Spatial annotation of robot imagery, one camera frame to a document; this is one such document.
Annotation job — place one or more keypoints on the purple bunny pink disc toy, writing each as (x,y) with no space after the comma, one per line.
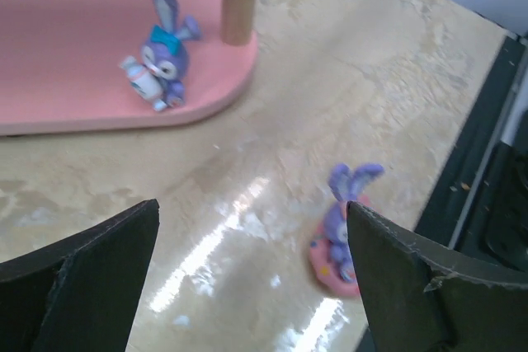
(329,252)

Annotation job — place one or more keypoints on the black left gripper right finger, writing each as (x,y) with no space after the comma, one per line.
(421,296)

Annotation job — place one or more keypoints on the blue purple bunny toy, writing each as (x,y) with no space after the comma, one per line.
(157,76)

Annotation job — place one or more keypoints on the pink three-tier shelf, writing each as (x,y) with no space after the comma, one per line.
(60,63)

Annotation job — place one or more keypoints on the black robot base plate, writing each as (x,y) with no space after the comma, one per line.
(458,209)

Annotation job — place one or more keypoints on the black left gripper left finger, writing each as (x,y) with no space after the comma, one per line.
(80,293)

